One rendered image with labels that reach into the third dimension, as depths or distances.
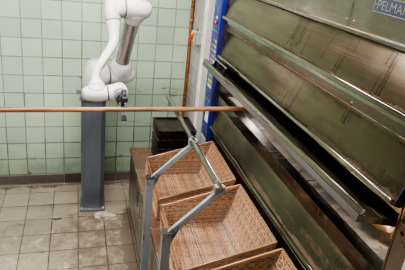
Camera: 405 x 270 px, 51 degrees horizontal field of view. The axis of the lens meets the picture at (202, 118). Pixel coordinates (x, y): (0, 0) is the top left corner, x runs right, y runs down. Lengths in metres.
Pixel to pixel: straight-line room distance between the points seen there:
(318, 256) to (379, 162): 0.56
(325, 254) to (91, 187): 2.26
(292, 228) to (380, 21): 1.00
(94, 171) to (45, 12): 1.30
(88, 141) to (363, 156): 2.36
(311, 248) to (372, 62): 0.83
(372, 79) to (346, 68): 0.15
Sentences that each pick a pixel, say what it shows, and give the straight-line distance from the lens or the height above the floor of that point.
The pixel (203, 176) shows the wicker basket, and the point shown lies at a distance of 3.08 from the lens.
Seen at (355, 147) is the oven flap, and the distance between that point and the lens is 1.63.
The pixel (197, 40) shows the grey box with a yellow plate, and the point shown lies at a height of 1.45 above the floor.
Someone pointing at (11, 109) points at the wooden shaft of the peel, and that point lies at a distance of 2.59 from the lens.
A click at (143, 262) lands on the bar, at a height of 0.40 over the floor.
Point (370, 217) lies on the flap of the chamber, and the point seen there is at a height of 1.41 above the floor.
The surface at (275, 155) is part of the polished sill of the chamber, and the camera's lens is 2.23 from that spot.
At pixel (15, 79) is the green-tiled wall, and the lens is 3.81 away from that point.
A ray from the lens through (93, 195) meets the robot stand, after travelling 3.70.
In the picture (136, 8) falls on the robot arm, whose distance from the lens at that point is 2.97.
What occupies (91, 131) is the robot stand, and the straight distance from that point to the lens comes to 3.43.
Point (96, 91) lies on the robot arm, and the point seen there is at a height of 1.20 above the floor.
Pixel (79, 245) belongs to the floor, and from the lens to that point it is 3.42.
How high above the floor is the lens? 2.11
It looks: 21 degrees down
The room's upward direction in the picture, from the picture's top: 6 degrees clockwise
